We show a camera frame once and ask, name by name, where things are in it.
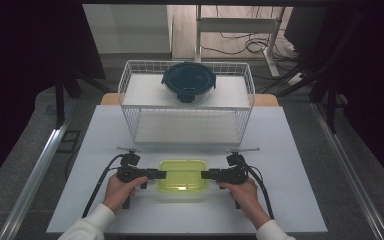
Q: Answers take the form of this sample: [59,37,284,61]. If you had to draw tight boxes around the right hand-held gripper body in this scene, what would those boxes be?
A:
[218,147,261,210]

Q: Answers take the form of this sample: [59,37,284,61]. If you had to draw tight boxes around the person's left hand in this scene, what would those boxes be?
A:
[102,174,149,215]

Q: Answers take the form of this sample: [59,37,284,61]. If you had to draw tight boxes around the metal rail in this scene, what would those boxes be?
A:
[311,101,384,240]
[0,119,70,240]

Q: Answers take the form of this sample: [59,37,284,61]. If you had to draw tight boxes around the white desk frame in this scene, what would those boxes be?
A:
[194,4,288,78]

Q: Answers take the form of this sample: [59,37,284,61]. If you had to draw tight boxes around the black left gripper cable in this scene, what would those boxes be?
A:
[81,153,129,219]

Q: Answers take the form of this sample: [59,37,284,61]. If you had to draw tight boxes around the white wire rack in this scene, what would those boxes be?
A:
[117,59,256,146]

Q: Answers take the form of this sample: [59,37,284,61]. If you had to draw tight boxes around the white cabinet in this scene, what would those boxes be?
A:
[82,4,174,55]

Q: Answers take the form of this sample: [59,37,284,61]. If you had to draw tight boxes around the person's right hand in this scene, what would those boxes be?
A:
[217,177,272,230]

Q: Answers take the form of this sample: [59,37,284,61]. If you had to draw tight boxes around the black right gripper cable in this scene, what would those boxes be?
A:
[236,156,276,220]

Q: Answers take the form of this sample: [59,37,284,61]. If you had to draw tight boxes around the black stand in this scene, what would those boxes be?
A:
[53,64,111,130]
[278,59,348,134]

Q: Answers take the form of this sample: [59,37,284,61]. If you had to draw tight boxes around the black floor cables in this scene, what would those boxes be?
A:
[200,4,301,58]

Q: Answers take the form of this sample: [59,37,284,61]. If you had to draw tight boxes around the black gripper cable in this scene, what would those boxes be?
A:
[236,156,276,220]
[81,153,129,219]

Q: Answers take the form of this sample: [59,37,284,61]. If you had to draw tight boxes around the round container with blue lid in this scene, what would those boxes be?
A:
[160,61,218,105]

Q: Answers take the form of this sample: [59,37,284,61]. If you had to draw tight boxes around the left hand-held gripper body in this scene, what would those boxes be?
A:
[115,146,149,210]

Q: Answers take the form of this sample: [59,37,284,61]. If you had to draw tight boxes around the rectangular container with green lid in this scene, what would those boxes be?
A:
[155,158,210,195]

